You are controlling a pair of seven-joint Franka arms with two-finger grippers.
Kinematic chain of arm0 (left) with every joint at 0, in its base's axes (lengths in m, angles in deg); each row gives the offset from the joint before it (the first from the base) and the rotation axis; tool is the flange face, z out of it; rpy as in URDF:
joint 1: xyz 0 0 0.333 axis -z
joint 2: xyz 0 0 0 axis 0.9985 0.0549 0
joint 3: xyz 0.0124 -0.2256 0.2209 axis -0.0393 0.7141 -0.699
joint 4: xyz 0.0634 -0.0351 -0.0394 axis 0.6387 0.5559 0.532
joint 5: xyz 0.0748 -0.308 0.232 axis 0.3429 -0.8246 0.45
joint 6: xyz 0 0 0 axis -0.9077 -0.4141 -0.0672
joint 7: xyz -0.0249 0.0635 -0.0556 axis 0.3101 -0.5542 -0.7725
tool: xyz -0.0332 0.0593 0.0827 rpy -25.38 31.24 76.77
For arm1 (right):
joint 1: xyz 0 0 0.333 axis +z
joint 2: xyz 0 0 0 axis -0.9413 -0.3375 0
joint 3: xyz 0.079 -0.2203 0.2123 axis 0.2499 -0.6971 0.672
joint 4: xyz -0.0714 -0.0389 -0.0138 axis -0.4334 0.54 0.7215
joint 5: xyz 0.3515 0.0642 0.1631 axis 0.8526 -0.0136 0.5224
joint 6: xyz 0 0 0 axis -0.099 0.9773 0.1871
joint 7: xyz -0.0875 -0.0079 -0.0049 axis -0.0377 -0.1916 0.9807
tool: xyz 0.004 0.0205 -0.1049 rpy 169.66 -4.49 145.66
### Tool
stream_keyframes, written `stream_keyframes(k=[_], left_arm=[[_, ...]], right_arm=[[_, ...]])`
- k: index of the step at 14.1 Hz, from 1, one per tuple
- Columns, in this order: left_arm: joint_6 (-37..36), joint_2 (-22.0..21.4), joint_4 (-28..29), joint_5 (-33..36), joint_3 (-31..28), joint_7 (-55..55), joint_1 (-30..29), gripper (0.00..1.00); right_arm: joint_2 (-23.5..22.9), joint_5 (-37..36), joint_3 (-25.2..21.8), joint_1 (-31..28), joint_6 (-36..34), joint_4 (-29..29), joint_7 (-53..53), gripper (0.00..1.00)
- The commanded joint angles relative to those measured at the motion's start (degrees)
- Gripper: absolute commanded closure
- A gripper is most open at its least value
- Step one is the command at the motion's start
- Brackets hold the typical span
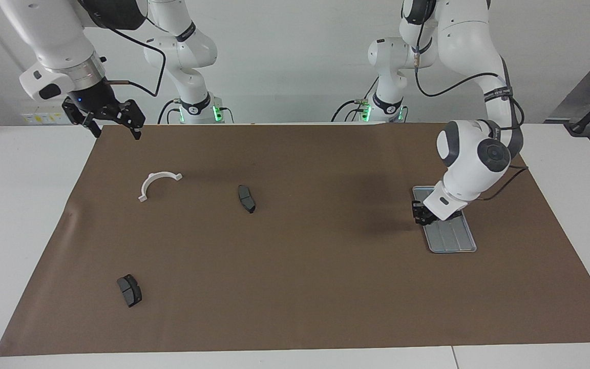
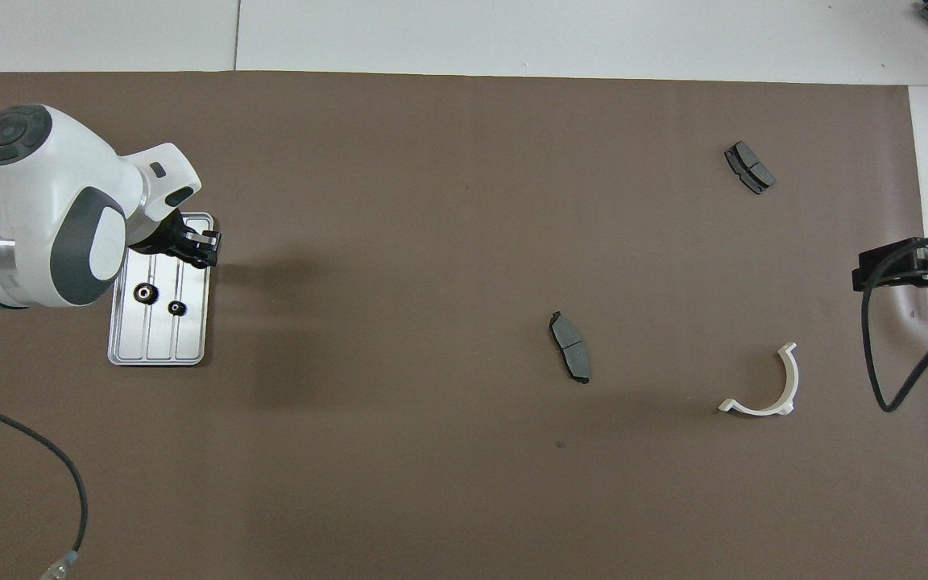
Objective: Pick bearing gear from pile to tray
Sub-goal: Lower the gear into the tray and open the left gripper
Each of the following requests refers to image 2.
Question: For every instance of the short dark brake pad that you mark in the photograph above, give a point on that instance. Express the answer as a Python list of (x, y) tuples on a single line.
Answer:
[(750, 167)]

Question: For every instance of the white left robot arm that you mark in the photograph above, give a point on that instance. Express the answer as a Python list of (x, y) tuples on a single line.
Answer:
[(45, 185)]

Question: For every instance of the long dark brake pad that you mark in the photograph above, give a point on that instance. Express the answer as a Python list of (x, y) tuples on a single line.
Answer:
[(570, 348)]

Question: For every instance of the white curved plastic bracket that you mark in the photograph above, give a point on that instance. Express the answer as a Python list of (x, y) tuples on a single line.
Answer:
[(792, 379)]

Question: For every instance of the brown paper table mat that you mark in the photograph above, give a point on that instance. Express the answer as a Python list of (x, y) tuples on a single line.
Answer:
[(472, 161)]

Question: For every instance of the small black bearing gear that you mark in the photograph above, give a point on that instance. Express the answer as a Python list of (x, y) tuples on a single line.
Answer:
[(172, 309)]

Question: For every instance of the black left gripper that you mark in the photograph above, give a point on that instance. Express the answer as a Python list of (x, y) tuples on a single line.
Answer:
[(170, 235)]

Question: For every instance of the silver metal tray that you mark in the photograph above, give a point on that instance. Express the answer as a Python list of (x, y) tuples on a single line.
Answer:
[(190, 338)]

